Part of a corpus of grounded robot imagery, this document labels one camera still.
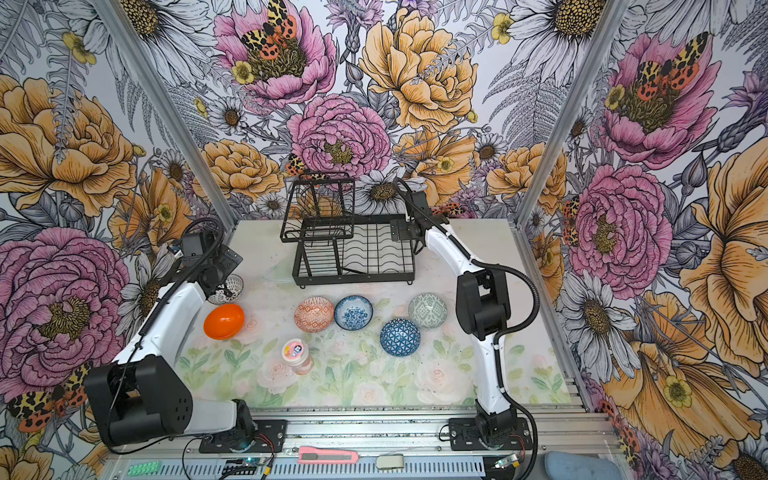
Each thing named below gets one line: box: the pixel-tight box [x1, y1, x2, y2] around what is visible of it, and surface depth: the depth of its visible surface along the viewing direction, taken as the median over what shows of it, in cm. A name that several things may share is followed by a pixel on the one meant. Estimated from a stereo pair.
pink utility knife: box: [298, 446, 359, 463], surface depth 73 cm
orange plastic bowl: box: [203, 304, 245, 340], surface depth 93 cm
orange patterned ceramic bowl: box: [294, 296, 334, 333], surface depth 96 cm
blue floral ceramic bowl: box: [334, 295, 374, 331], surface depth 96 cm
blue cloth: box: [544, 451, 625, 480], surface depth 69 cm
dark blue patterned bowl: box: [380, 318, 421, 357], surface depth 91 cm
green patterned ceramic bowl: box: [408, 292, 448, 329], surface depth 96 cm
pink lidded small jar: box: [282, 338, 313, 376], surface depth 80 cm
